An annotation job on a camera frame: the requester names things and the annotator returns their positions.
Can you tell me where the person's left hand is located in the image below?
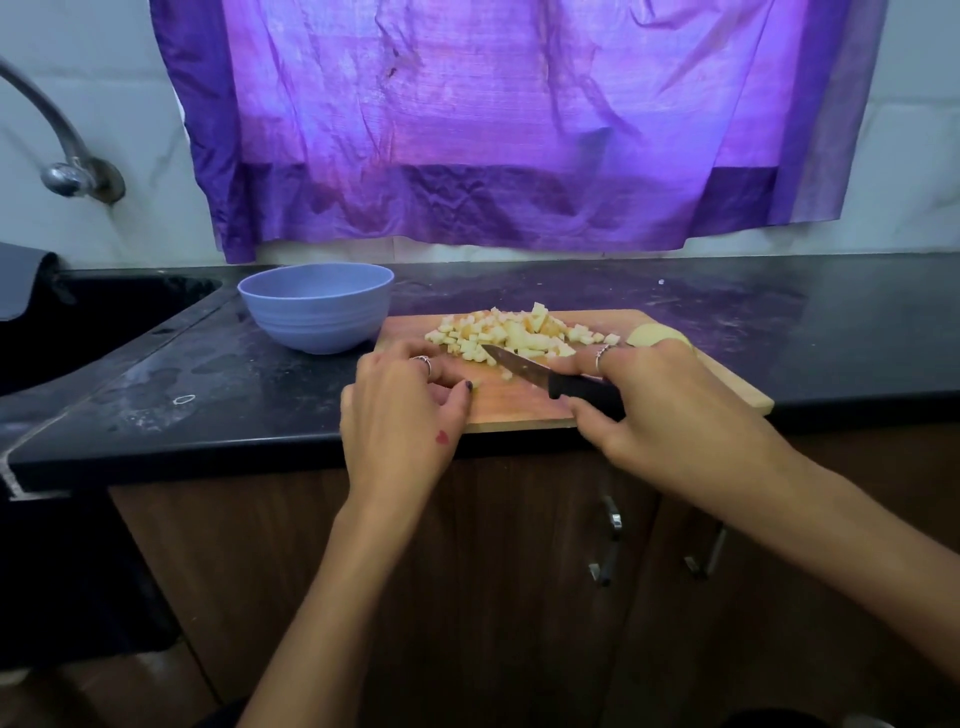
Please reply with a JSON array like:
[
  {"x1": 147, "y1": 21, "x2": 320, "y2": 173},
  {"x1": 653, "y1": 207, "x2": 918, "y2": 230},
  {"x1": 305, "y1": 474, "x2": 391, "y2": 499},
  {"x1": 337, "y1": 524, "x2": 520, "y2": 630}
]
[{"x1": 339, "y1": 342, "x2": 476, "y2": 519}]

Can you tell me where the person's right hand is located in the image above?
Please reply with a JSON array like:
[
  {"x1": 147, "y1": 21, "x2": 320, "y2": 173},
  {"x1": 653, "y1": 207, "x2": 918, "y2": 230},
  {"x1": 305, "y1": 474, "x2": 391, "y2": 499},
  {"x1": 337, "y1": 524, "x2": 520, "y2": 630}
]
[{"x1": 532, "y1": 342, "x2": 789, "y2": 504}]

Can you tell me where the potato slice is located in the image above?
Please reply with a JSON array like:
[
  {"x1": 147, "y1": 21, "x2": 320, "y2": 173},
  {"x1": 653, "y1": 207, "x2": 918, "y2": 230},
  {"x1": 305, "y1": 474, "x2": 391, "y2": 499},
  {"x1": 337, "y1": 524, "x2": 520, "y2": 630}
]
[{"x1": 625, "y1": 321, "x2": 693, "y2": 350}]

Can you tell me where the black handled knife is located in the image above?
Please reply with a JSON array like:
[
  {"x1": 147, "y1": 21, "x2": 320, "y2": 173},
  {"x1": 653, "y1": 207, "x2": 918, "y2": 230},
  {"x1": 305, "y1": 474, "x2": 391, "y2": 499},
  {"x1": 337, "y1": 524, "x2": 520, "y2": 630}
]
[{"x1": 481, "y1": 343, "x2": 627, "y2": 422}]

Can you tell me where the blue bowl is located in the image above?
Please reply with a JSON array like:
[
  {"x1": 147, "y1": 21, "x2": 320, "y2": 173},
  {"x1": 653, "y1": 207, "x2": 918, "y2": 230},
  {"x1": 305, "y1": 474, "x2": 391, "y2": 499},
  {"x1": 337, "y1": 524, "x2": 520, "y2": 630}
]
[{"x1": 237, "y1": 262, "x2": 398, "y2": 357}]

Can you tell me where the pile of diced potato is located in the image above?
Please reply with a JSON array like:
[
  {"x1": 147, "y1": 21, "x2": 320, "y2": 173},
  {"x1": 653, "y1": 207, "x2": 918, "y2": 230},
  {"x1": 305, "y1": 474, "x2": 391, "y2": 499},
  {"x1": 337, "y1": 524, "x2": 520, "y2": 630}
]
[{"x1": 424, "y1": 301, "x2": 624, "y2": 383}]

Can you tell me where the person's left forearm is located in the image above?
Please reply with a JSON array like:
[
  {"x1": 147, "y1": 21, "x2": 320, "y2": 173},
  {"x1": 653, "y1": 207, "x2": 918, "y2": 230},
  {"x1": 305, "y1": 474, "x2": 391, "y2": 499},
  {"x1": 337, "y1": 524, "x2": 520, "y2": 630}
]
[{"x1": 237, "y1": 495, "x2": 422, "y2": 728}]

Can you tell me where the person's right forearm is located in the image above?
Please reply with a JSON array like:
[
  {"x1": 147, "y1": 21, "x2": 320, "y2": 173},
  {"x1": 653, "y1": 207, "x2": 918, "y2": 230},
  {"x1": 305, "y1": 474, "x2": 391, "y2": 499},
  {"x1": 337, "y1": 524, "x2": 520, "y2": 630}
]
[{"x1": 735, "y1": 442, "x2": 960, "y2": 684}]

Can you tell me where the wooden cutting board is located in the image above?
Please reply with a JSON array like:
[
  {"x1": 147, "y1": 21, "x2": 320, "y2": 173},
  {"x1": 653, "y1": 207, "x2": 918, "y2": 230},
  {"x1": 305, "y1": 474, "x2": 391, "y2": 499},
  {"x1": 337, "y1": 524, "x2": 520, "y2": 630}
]
[{"x1": 367, "y1": 309, "x2": 777, "y2": 437}]

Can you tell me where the dark sink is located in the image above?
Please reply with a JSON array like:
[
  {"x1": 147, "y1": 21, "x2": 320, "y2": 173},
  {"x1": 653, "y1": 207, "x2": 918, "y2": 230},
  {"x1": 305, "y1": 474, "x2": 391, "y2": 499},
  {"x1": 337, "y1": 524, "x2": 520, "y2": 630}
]
[{"x1": 0, "y1": 270, "x2": 224, "y2": 395}]

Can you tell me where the purple cloth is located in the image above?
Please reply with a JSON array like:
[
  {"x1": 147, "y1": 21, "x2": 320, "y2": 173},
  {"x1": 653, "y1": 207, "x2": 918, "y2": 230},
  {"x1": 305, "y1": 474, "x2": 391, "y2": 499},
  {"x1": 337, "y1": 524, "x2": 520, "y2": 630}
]
[{"x1": 148, "y1": 0, "x2": 891, "y2": 266}]

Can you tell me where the grey cloth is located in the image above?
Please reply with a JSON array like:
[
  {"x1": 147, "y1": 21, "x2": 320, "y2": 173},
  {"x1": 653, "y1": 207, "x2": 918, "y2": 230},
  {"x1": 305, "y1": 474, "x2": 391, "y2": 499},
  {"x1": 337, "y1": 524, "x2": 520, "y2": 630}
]
[{"x1": 0, "y1": 243, "x2": 62, "y2": 324}]

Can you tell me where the metal faucet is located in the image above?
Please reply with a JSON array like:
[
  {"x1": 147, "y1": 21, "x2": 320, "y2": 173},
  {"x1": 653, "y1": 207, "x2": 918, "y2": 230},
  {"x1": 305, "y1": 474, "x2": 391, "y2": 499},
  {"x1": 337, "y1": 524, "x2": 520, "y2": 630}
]
[{"x1": 0, "y1": 57, "x2": 128, "y2": 206}]

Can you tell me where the metal cabinet handle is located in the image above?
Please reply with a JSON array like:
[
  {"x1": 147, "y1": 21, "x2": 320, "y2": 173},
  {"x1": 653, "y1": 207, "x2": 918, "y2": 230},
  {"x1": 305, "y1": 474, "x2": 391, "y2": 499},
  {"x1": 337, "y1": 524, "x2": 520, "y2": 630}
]
[
  {"x1": 682, "y1": 525, "x2": 729, "y2": 579},
  {"x1": 586, "y1": 498, "x2": 626, "y2": 587}
]

